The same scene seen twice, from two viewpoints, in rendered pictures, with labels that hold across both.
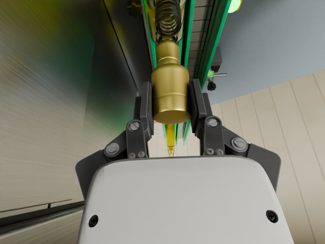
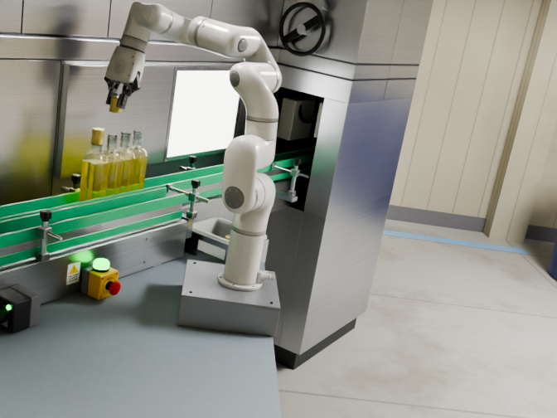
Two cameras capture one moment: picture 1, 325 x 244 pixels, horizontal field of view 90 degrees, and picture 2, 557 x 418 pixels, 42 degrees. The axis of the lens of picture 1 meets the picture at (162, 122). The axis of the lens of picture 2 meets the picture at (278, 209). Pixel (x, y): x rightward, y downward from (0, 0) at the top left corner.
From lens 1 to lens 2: 225 cm
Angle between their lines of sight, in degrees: 132
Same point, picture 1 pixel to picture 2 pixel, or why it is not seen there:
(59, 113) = (79, 95)
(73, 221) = (62, 55)
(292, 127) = not seen: outside the picture
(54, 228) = (71, 55)
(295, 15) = (145, 347)
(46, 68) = (86, 107)
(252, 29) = (92, 334)
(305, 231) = not seen: outside the picture
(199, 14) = not seen: hidden behind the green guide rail
